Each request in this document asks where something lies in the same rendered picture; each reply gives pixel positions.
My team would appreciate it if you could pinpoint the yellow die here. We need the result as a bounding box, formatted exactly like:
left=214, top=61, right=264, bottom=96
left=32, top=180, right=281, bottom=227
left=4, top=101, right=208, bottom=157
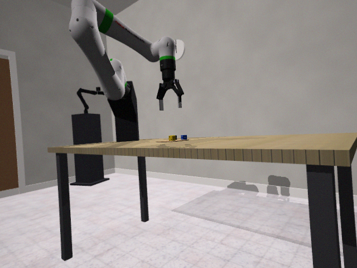
left=168, top=135, right=176, bottom=141

